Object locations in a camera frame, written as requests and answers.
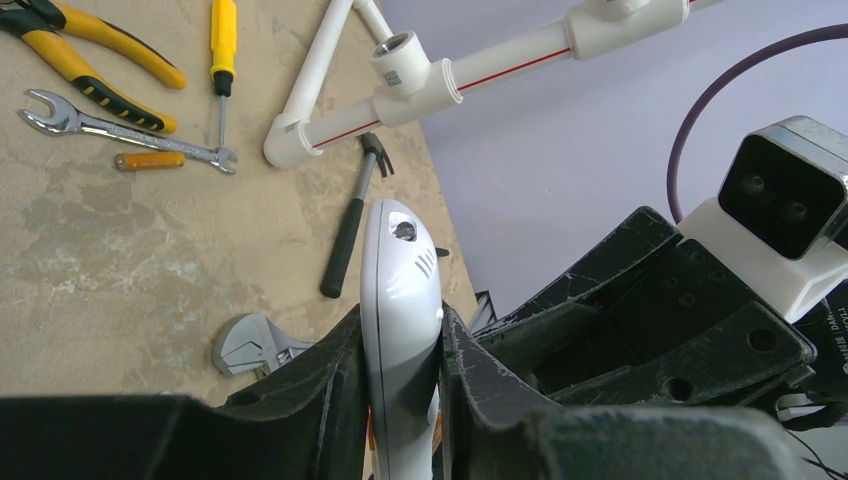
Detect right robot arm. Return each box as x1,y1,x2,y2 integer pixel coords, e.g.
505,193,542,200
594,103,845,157
443,207,847,479

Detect red adjustable wrench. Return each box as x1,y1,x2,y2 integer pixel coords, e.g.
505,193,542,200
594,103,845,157
211,313,314,380

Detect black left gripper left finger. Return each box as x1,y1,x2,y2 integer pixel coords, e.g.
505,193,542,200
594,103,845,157
1,309,368,479

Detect white pvc pipe frame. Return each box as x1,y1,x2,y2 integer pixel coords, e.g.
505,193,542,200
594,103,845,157
263,1,712,168

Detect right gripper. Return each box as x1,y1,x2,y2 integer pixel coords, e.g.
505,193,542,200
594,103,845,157
476,206,817,407

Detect yellow long nose pliers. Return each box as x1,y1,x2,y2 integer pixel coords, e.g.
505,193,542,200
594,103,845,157
0,0,188,135

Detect small silver wrench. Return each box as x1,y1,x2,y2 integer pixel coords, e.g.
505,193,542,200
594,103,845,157
18,89,238,175

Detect yellow handled screwdriver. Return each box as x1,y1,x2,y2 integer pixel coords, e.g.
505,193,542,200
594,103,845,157
209,0,238,146

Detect white remote control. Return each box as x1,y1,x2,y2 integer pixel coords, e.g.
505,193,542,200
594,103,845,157
360,198,444,479

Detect black handled hammer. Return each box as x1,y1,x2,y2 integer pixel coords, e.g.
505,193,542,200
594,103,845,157
319,133,395,299

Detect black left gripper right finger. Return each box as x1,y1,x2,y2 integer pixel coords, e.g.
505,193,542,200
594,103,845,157
440,306,805,479

